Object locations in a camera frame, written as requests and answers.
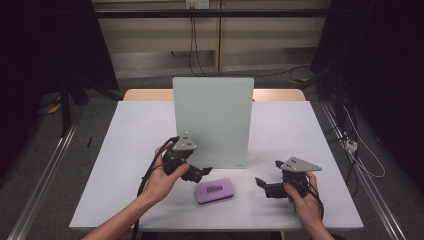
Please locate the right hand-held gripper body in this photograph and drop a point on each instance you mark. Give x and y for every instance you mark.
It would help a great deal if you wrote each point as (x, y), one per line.
(296, 165)

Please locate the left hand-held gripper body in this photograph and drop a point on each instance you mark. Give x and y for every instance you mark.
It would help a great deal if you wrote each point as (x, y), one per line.
(181, 156)

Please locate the purple whiteboard eraser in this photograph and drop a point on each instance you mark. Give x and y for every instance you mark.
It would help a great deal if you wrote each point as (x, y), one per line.
(215, 190)

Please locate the pale glass whiteboard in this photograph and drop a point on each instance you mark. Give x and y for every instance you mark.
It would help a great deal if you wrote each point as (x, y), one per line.
(213, 106)

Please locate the person's left hand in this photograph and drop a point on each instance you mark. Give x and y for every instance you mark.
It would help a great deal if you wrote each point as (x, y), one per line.
(163, 185)

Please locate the person's right hand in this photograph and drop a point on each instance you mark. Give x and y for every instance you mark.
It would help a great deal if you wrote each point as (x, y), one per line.
(305, 206)

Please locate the white table cover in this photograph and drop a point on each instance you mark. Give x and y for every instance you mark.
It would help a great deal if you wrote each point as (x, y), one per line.
(283, 133)

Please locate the white power strip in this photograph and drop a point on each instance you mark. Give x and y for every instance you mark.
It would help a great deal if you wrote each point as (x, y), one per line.
(351, 145)

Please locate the wooden table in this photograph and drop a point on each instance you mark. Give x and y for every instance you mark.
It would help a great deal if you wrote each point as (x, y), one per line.
(150, 95)

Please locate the small black floor object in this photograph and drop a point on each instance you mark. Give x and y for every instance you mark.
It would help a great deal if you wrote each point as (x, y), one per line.
(89, 142)

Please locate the black metal stand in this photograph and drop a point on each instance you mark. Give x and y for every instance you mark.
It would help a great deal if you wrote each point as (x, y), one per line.
(65, 110)

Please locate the black curtain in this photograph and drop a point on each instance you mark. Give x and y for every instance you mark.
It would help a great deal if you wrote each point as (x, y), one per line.
(50, 40)
(383, 66)

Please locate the black horizontal bar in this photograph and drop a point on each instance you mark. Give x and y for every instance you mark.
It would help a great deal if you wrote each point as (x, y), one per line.
(213, 13)

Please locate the metal floor rail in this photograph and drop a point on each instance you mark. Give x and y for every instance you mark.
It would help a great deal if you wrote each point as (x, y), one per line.
(43, 180)
(370, 196)

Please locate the white wall socket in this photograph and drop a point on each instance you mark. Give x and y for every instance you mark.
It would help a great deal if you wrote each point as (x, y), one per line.
(197, 3)

